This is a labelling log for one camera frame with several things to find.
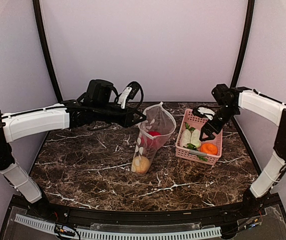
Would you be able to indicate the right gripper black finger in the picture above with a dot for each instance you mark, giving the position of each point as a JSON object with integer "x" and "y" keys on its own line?
{"x": 206, "y": 128}
{"x": 209, "y": 135}

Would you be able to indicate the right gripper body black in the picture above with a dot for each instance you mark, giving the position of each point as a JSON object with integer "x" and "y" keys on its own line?
{"x": 227, "y": 112}

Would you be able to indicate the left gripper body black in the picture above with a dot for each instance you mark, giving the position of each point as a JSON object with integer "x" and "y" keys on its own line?
{"x": 102, "y": 114}

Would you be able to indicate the clear polka dot zip bag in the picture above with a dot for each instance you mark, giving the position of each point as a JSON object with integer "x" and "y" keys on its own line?
{"x": 159, "y": 120}

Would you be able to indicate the bright red tomato toy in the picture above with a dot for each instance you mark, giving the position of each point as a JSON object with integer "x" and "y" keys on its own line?
{"x": 153, "y": 134}

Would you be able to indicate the yellow peach toy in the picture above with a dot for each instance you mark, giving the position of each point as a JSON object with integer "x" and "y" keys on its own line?
{"x": 140, "y": 165}

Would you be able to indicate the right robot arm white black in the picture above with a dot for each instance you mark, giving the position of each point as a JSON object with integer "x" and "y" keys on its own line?
{"x": 265, "y": 129}

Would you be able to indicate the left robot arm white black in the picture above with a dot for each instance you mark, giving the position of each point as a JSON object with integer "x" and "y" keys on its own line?
{"x": 67, "y": 115}

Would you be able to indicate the orange tangerine toy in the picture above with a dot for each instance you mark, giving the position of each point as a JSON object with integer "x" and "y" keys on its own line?
{"x": 209, "y": 148}

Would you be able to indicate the white radish toy right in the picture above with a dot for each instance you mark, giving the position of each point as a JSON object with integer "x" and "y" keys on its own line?
{"x": 195, "y": 138}

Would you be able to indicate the white radish toy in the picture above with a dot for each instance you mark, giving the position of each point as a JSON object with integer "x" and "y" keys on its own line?
{"x": 185, "y": 138}
{"x": 195, "y": 138}

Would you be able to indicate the pink plastic basket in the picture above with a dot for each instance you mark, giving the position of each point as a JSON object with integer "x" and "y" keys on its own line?
{"x": 190, "y": 147}

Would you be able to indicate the white radish toy left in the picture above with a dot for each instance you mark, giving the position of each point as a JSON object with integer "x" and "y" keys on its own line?
{"x": 185, "y": 138}

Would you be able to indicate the circuit board with leds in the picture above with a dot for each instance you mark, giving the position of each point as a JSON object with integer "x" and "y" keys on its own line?
{"x": 64, "y": 232}

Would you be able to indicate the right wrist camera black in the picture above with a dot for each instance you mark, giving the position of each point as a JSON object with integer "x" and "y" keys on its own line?
{"x": 218, "y": 93}

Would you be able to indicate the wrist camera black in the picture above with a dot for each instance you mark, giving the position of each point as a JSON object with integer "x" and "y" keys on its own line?
{"x": 99, "y": 91}
{"x": 218, "y": 93}

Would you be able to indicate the left camera cable black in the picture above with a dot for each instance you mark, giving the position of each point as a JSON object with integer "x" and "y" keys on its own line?
{"x": 135, "y": 87}

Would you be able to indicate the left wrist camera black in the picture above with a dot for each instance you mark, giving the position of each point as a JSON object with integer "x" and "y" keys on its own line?
{"x": 99, "y": 91}

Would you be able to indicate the right black frame post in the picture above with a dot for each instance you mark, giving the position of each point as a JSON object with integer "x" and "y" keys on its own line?
{"x": 243, "y": 43}

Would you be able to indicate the black frame post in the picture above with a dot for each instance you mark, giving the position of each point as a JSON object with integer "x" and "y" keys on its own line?
{"x": 243, "y": 43}
{"x": 45, "y": 49}

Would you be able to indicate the black front rail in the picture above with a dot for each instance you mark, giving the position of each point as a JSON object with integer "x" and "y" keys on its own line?
{"x": 78, "y": 216}

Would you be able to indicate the white slotted cable duct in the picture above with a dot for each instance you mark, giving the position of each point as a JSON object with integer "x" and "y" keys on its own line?
{"x": 99, "y": 231}

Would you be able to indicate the left black frame post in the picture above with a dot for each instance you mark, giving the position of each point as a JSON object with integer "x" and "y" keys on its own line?
{"x": 45, "y": 49}

